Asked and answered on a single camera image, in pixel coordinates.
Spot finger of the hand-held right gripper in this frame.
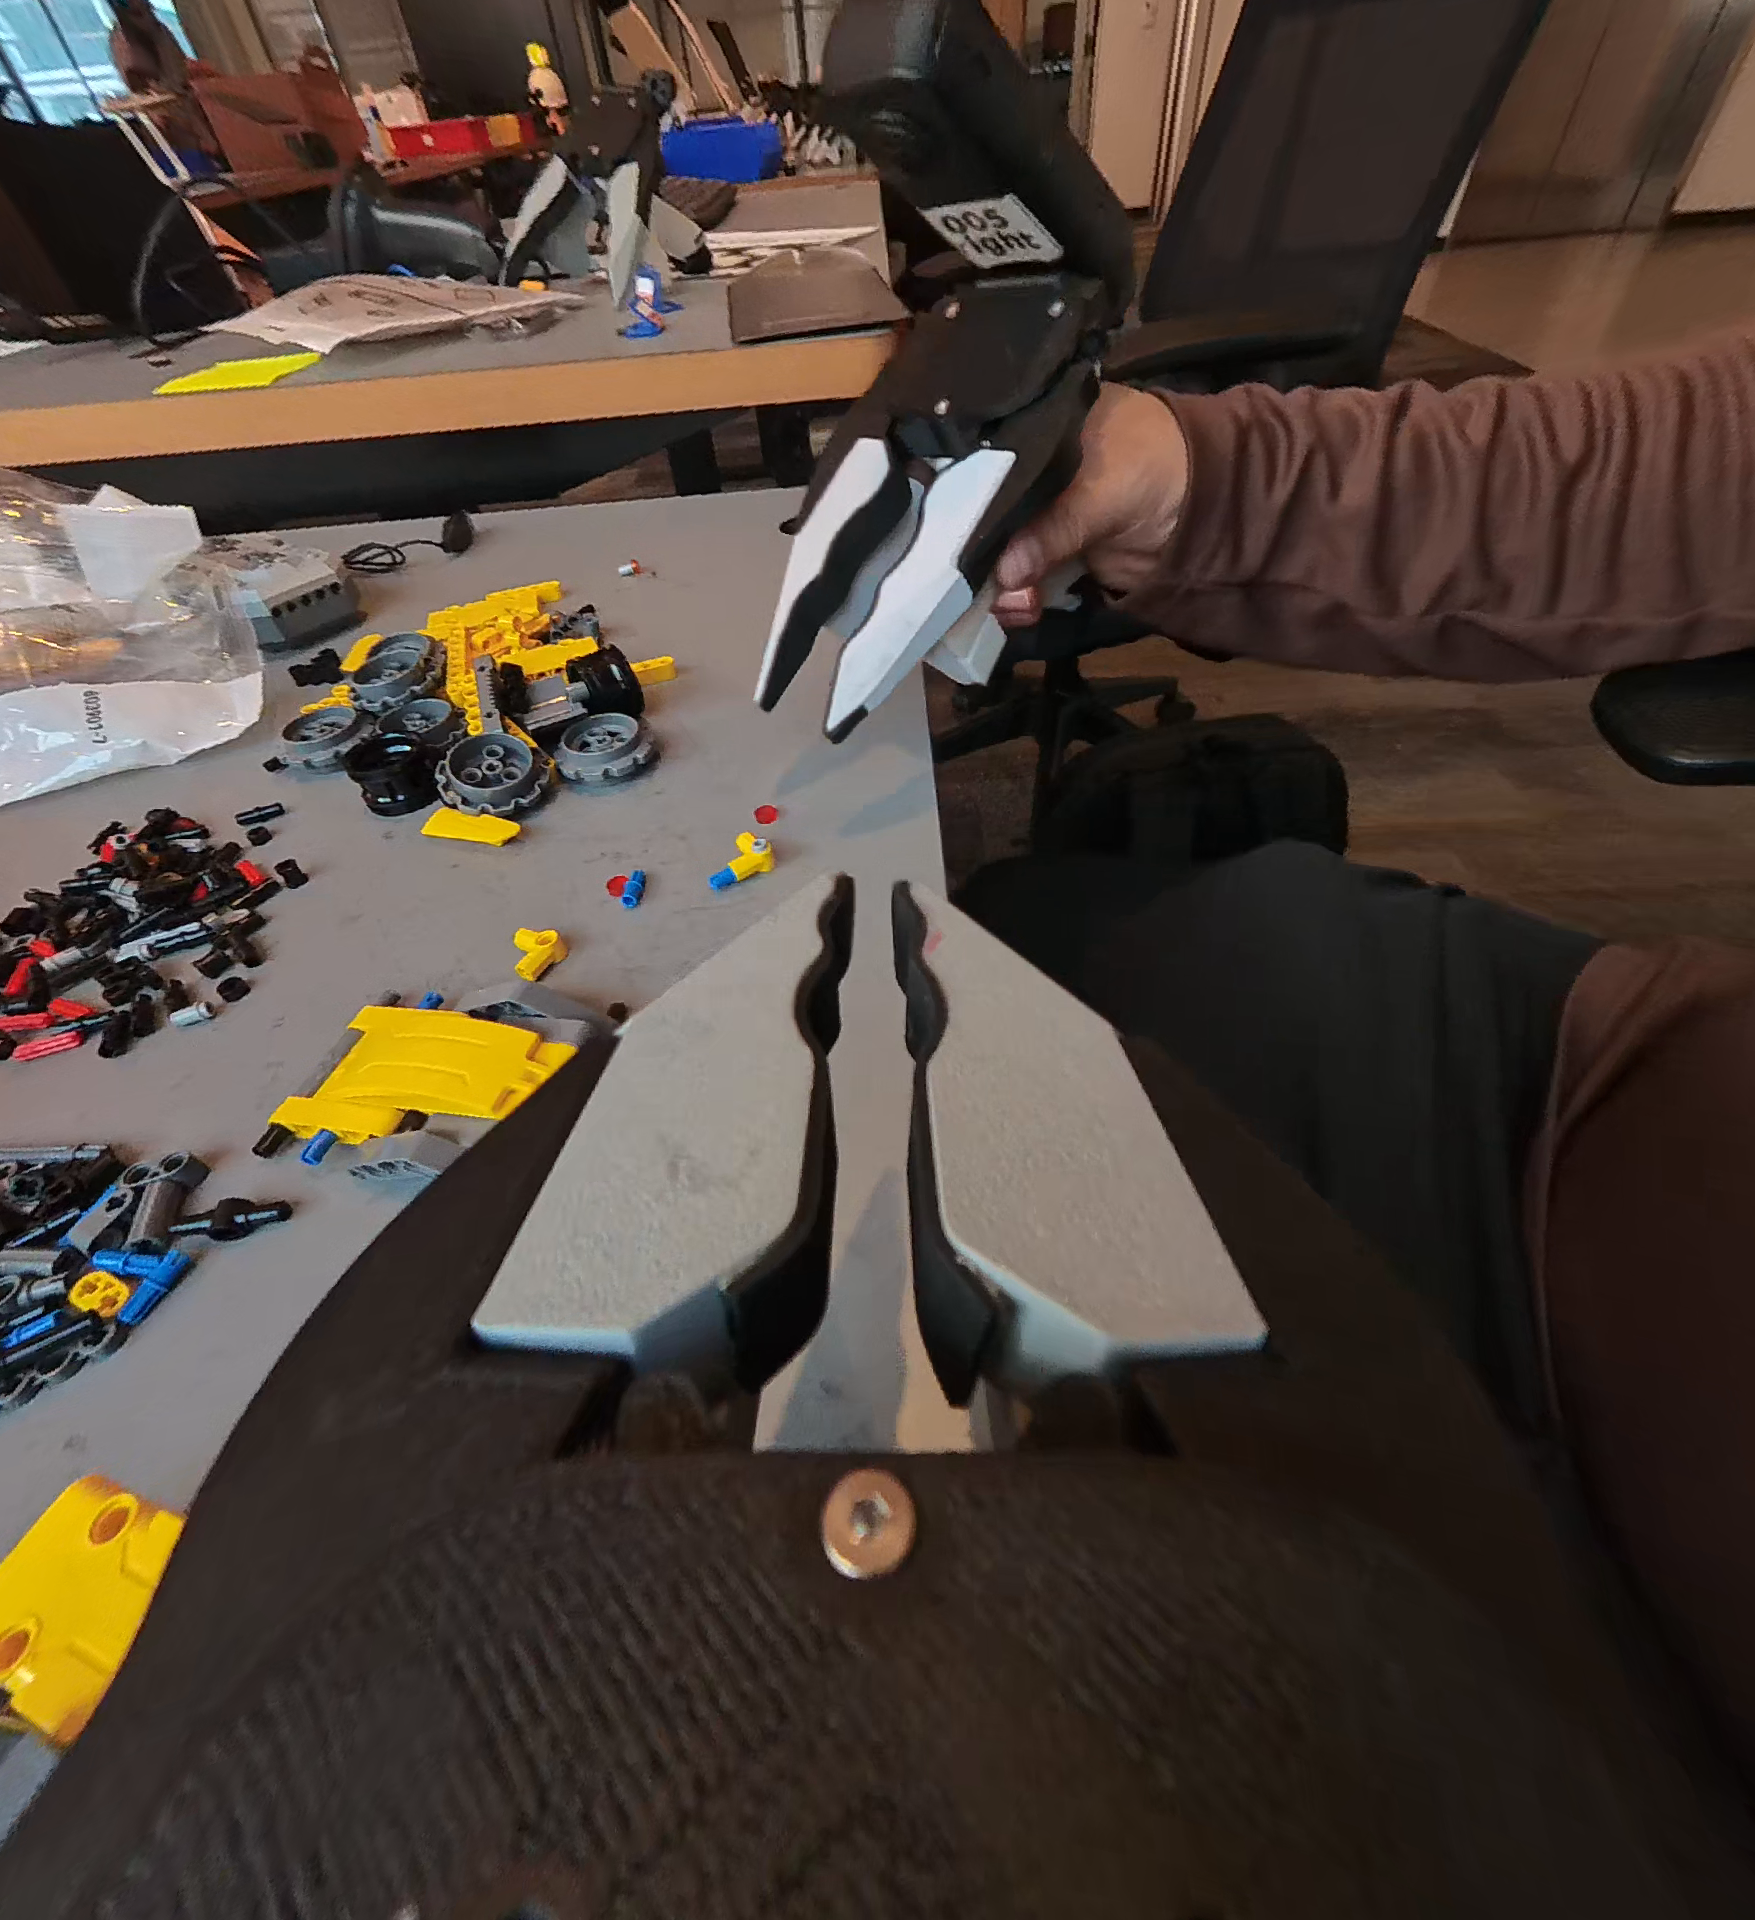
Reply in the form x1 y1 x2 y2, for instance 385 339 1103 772
822 445 1022 747
751 432 920 711

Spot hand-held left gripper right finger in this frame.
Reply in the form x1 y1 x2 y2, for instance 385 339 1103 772
889 878 1270 1411

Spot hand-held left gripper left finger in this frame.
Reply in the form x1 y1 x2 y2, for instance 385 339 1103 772
470 872 860 1392

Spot person's right forearm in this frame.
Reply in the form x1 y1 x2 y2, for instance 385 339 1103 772
1118 315 1755 683

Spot wood edged desk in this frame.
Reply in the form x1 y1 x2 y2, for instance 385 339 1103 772
0 174 907 519

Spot grey desk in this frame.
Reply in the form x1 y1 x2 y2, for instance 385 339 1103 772
0 487 1035 1665

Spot person's right hand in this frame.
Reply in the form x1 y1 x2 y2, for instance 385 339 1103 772
990 383 1197 629

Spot dark folder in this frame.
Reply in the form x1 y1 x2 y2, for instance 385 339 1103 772
730 247 910 345

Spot yellow and grey hood assembly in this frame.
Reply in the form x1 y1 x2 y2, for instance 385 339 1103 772
249 983 617 1193

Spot person's black trouser legs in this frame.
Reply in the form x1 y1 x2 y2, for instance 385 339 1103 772
952 840 1607 1441

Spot blue bin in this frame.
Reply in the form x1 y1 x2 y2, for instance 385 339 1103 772
657 115 786 182

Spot black backpack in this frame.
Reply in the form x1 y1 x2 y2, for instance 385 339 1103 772
1032 711 1352 872

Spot yellow vehicle chassis assembly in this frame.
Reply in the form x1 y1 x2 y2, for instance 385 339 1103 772
344 581 676 752

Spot black office chair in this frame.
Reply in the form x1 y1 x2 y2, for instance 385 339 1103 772
1588 646 1755 788
930 0 1553 766

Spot black and grey tool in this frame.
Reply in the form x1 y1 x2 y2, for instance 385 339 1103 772
493 67 716 308

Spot cluster of grey sprocket wheels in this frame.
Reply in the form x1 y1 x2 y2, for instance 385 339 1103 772
272 629 662 817

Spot black wheel rim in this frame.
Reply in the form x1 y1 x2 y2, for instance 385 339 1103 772
344 736 436 817

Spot printed paper sheet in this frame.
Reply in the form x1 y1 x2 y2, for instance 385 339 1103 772
203 274 586 352

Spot red tray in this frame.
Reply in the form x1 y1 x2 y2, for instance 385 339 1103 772
375 113 549 165

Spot grey motor box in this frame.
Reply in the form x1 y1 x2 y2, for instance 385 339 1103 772
226 538 366 654

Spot pile of black red pins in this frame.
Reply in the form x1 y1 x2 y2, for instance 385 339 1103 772
0 802 313 1067

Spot pile of blue black pieces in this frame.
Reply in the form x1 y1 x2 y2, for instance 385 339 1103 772
0 1141 298 1465

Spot yellow sheet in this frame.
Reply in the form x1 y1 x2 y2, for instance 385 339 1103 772
154 349 324 395

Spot person's brown shirt torso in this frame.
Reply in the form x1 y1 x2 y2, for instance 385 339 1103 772
1532 936 1755 1878

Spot white labelled plastic bag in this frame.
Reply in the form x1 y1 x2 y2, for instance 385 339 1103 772
0 669 268 817

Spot black box with yellow beams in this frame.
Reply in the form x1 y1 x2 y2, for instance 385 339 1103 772
0 1474 188 1920

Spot clear plastic bag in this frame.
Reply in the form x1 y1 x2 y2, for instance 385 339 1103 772
0 450 262 706

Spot black cable with plug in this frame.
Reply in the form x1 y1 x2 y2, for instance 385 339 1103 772
339 511 483 579

